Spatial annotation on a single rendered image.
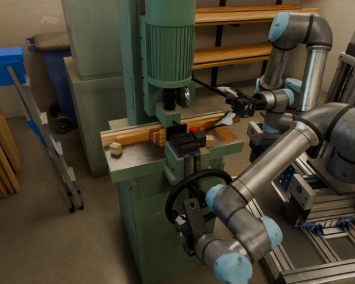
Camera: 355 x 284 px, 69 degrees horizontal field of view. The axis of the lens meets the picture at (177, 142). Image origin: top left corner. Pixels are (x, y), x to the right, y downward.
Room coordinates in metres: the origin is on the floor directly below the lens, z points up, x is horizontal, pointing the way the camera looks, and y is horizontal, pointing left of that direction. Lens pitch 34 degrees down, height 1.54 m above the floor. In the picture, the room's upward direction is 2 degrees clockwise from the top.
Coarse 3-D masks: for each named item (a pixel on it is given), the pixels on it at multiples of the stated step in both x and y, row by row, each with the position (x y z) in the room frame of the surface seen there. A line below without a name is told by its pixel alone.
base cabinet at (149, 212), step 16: (128, 192) 0.86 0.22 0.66; (128, 208) 0.92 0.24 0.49; (144, 208) 0.79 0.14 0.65; (160, 208) 0.81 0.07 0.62; (176, 208) 0.85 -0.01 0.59; (208, 208) 0.92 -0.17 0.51; (128, 224) 0.98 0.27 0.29; (144, 224) 0.78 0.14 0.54; (160, 224) 0.81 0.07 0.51; (208, 224) 0.92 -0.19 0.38; (144, 240) 0.78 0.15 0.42; (160, 240) 0.81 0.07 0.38; (176, 240) 0.85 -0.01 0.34; (144, 256) 0.78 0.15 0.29; (160, 256) 0.81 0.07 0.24; (176, 256) 0.85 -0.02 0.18; (192, 256) 0.89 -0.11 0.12; (144, 272) 0.78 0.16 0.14; (160, 272) 0.81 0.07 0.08; (176, 272) 0.85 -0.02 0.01
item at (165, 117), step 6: (156, 102) 1.07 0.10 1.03; (162, 102) 1.07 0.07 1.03; (156, 108) 1.06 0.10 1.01; (162, 108) 1.01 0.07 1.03; (156, 114) 1.06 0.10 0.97; (162, 114) 0.98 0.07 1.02; (168, 114) 0.96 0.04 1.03; (174, 114) 0.96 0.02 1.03; (180, 114) 0.98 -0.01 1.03; (162, 120) 0.99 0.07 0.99; (168, 120) 0.95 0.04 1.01; (174, 120) 0.96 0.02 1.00; (180, 120) 0.98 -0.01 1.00; (168, 126) 0.95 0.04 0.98
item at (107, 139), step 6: (216, 114) 1.13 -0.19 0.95; (222, 114) 1.13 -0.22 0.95; (186, 120) 1.06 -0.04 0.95; (192, 120) 1.07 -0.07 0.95; (198, 120) 1.08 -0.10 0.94; (150, 126) 1.00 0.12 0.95; (156, 126) 1.00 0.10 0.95; (162, 126) 1.01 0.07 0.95; (114, 132) 0.93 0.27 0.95; (120, 132) 0.93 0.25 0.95; (126, 132) 0.94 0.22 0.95; (132, 132) 0.95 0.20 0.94; (102, 138) 0.90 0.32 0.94; (108, 138) 0.91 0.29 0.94; (114, 138) 0.92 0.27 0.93; (102, 144) 0.91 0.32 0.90; (108, 144) 0.91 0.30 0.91
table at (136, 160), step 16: (208, 128) 1.08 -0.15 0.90; (128, 144) 0.92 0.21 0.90; (144, 144) 0.92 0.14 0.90; (224, 144) 0.94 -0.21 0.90; (240, 144) 0.97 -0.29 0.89; (112, 160) 0.81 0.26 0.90; (128, 160) 0.81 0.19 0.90; (144, 160) 0.81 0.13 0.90; (160, 160) 0.82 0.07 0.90; (112, 176) 0.74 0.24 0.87; (128, 176) 0.76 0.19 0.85
